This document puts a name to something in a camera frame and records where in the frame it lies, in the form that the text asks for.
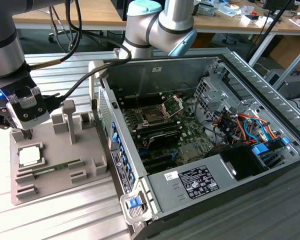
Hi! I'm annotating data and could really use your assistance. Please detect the silver CPU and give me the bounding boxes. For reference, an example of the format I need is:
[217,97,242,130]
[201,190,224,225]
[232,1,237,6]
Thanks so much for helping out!
[17,145,46,168]

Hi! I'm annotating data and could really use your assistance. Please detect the CPU socket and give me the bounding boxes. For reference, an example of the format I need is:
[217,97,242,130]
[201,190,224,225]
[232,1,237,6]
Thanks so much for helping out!
[139,106,171,128]

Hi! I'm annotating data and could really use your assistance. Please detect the grey plastic parts rack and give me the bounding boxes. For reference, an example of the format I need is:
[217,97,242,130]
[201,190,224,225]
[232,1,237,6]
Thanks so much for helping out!
[9,99,114,206]

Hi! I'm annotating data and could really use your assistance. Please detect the green RAM stick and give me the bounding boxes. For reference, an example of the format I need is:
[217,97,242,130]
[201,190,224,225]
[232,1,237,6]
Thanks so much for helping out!
[31,159,83,175]

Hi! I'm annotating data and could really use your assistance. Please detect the black office chair base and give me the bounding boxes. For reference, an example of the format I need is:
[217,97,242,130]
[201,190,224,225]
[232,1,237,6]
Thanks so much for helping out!
[48,31,108,51]

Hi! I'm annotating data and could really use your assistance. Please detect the open grey PC case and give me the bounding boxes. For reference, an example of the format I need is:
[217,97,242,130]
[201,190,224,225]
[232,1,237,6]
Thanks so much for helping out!
[88,47,300,240]

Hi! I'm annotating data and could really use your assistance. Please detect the black RAM stick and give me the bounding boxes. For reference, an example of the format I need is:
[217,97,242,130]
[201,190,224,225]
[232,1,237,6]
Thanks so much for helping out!
[134,119,179,132]
[137,124,182,138]

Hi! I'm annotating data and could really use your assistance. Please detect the black graphics card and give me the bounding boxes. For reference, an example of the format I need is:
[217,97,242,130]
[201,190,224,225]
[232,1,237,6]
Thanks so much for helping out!
[144,129,183,152]

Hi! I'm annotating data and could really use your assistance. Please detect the grey power supply unit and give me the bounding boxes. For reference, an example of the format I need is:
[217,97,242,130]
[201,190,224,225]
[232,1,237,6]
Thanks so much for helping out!
[146,153,238,218]

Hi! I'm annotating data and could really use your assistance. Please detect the green motherboard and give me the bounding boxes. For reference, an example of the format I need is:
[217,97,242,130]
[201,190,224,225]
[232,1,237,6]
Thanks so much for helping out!
[116,91,217,176]

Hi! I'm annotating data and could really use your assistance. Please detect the grey chipset heatsink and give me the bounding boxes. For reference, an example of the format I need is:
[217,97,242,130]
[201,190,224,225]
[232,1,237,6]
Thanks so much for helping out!
[179,142,205,162]

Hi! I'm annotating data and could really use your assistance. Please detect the silver metal drive cage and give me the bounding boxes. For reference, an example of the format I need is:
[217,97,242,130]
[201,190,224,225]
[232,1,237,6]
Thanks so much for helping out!
[192,62,243,123]

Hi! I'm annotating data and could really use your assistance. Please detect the long wooden desk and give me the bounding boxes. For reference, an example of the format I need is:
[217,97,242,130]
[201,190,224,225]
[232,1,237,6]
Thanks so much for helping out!
[12,0,300,35]

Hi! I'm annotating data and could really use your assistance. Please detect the grey metal drive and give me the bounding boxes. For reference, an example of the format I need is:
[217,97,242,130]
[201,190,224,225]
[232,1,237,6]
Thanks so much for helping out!
[196,5,216,18]

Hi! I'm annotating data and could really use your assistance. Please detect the small white box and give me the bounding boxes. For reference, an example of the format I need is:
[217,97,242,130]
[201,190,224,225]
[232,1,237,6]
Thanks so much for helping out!
[240,14,275,28]

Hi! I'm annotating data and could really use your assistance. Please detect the grey desktop computer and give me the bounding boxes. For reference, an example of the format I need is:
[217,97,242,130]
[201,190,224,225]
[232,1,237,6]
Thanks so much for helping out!
[263,68,300,100]

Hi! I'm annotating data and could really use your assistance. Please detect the brown cardboard box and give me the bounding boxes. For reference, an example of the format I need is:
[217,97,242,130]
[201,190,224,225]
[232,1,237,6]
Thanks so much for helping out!
[267,34,300,72]

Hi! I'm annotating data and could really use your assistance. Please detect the aluminium profile beam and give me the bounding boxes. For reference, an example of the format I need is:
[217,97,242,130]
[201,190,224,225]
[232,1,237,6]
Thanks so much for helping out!
[273,41,300,91]

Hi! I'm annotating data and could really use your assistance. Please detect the thick black camera cable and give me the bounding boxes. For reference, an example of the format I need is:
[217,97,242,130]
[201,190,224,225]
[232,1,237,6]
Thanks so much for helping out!
[41,44,133,111]

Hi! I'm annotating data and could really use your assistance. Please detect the metal socket cover frame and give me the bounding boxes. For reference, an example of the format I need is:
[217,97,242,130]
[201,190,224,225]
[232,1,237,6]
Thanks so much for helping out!
[159,93,185,120]

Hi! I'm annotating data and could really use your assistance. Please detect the red yellow wire bundle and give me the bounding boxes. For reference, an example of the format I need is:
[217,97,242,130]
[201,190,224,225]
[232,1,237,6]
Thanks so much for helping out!
[213,112,248,146]

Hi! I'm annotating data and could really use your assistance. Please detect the blue wire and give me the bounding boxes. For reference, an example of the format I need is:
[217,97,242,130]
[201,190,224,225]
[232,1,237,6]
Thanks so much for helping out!
[243,117,270,143]

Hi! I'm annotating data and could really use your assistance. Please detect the orange flat wire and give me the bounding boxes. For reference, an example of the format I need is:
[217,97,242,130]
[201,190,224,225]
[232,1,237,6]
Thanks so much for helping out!
[261,122,280,141]

